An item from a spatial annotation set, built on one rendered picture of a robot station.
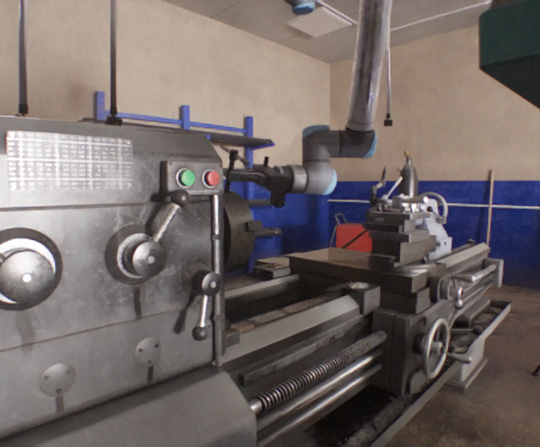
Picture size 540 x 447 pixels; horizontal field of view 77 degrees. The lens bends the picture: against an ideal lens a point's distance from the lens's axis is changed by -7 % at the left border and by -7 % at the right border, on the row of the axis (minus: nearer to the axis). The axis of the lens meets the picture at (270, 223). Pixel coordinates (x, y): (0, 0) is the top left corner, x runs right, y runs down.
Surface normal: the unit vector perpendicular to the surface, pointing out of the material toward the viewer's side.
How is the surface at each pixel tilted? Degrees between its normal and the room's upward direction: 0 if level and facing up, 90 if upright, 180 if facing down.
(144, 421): 32
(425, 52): 90
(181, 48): 90
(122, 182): 90
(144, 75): 90
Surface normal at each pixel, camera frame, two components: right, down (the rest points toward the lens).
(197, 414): 0.37, -0.81
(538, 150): -0.72, 0.07
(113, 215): 0.69, 0.07
